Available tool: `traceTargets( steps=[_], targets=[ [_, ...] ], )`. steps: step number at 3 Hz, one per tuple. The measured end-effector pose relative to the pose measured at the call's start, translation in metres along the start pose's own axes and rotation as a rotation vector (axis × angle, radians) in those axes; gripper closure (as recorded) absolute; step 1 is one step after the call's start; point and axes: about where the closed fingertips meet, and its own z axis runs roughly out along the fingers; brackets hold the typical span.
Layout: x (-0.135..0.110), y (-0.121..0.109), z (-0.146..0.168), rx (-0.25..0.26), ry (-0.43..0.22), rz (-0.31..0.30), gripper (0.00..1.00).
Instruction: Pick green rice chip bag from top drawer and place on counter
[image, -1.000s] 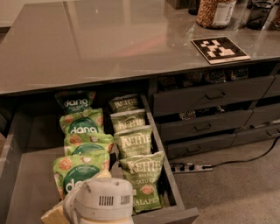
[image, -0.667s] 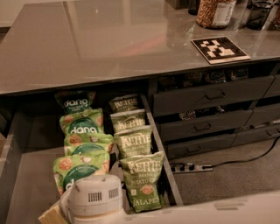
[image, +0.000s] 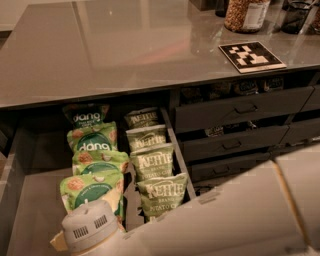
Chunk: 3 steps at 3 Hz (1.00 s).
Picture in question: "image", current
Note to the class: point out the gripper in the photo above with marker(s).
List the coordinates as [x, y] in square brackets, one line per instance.
[89, 222]

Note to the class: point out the green Dang rice chip bag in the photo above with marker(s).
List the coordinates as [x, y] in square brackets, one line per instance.
[105, 185]

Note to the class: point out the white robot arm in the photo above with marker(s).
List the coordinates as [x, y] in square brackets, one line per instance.
[271, 210]

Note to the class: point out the open grey top drawer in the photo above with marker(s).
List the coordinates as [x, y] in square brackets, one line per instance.
[31, 207]

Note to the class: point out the front Kettle jalapeno chip bag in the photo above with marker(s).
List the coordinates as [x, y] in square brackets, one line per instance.
[162, 194]

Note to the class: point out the rear dark Dang chip bag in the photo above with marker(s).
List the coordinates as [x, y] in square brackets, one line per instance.
[85, 115]

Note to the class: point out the rear Kettle chip bag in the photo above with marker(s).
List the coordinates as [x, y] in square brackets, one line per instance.
[142, 118]

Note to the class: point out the grey bottom middle drawer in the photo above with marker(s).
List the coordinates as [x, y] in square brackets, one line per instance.
[226, 167]

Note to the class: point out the grey upper middle drawer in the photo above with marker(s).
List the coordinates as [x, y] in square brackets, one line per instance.
[239, 109]

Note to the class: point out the grey right middle drawer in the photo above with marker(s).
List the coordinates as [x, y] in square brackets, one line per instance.
[302, 130]

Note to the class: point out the grey right upper drawer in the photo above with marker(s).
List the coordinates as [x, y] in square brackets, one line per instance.
[313, 102]

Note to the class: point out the dark container on counter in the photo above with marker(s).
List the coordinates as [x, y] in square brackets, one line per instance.
[295, 16]

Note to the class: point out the black white fiducial marker tile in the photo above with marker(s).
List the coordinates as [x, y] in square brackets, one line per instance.
[249, 57]

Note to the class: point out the glass jar of grains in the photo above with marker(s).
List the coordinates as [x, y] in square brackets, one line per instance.
[246, 16]

